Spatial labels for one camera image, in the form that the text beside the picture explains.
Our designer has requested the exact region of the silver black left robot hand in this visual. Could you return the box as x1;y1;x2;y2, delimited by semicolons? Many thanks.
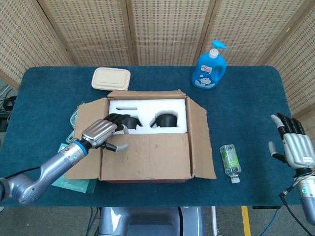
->
81;113;131;152

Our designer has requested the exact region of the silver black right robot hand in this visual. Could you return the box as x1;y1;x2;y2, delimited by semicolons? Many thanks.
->
268;112;315;170

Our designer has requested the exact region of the red cardboard box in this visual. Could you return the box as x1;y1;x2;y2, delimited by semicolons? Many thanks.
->
64;88;217;184

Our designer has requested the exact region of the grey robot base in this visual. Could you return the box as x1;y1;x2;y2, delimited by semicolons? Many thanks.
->
98;206;204;236

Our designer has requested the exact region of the white foam insert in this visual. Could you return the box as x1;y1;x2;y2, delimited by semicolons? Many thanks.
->
108;97;187;135

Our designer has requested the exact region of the teal product box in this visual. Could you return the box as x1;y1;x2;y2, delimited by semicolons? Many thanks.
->
50;143;97;194

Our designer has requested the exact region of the clear bottle with green label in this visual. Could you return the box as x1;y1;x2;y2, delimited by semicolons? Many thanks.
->
219;145;242;184

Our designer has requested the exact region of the blue pump detergent bottle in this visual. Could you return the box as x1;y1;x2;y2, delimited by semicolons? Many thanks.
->
191;40;227;90

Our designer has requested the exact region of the clear plastic dustpan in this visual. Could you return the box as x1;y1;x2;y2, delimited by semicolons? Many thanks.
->
65;102;86;144

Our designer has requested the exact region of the black cup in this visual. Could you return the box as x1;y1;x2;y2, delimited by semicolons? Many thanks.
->
150;112;179;128
124;115;143;130

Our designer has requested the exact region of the beige lidded food container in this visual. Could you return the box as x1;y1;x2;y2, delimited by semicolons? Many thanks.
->
91;67;131;91

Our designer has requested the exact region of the white table leg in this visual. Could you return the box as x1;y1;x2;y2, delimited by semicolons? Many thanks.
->
211;206;217;236

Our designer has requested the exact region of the woven folding screen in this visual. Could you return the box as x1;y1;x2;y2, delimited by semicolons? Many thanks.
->
0;0;315;158

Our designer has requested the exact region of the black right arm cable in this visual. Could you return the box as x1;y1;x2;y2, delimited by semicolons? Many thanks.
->
279;181;315;236

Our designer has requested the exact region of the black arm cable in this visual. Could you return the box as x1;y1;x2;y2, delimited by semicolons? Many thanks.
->
3;166;41;180
279;181;315;236

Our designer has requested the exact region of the blue floor cable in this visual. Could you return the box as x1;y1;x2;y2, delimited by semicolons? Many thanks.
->
261;208;279;236
88;206;99;236

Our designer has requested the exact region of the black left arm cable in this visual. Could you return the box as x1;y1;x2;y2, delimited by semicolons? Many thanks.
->
3;166;41;180

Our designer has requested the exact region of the black cable bundle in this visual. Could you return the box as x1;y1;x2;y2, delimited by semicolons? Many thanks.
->
0;85;17;111

